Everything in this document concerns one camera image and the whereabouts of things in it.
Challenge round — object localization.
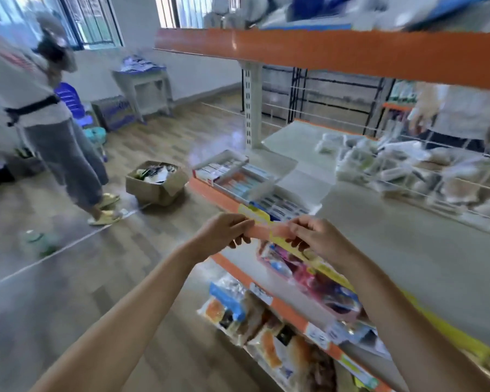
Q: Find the person's left hand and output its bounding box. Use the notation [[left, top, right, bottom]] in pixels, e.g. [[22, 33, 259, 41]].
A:
[[185, 212, 256, 263]]

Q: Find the person's right hand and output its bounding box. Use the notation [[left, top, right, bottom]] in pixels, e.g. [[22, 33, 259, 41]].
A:
[[286, 215, 362, 271]]

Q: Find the pink eraser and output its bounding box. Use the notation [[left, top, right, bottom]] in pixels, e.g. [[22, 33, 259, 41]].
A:
[[247, 221, 295, 242]]

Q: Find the blue white eraser box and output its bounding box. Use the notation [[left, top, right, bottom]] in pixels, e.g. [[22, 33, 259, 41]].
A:
[[249, 169, 334, 223]]

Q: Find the box of pink-blue erasers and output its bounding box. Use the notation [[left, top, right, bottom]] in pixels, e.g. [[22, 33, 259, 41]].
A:
[[214, 149, 299, 203]]

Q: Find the red eraser display box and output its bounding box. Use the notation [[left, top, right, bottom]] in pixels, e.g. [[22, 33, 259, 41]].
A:
[[192, 149, 248, 186]]

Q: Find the person's left forearm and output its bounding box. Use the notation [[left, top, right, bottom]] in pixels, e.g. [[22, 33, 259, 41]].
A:
[[31, 241, 209, 392]]

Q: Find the open brown cardboard box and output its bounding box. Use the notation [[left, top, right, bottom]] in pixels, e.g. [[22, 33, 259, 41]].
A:
[[125, 161, 191, 207]]

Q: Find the white orange metal shelf unit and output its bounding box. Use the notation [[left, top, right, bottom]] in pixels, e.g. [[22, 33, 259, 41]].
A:
[[154, 27, 490, 392]]

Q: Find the blue orange snack packet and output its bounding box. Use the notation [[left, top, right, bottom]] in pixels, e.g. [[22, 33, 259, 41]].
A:
[[198, 273, 266, 345]]

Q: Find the pile of packets in carton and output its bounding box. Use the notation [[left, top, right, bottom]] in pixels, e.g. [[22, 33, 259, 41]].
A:
[[133, 162, 179, 185]]

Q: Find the pile of white packets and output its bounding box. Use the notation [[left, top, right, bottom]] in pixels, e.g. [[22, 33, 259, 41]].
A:
[[314, 130, 490, 234]]

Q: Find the black metal rack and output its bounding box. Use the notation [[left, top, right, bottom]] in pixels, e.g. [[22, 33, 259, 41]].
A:
[[241, 65, 393, 136]]

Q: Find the grey table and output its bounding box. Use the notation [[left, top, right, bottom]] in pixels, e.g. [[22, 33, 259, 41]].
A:
[[113, 54, 174, 123]]

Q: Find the yellow price label strip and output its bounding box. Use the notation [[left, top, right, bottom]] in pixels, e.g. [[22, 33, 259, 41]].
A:
[[237, 204, 490, 381]]

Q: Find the green bottle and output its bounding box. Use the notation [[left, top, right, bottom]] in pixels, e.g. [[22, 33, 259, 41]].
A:
[[23, 229, 60, 258]]

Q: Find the large window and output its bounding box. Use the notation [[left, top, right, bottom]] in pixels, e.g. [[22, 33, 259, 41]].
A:
[[0, 0, 242, 51]]

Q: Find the white wire grid panel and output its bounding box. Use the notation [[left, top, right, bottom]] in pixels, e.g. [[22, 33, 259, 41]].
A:
[[253, 65, 490, 237]]

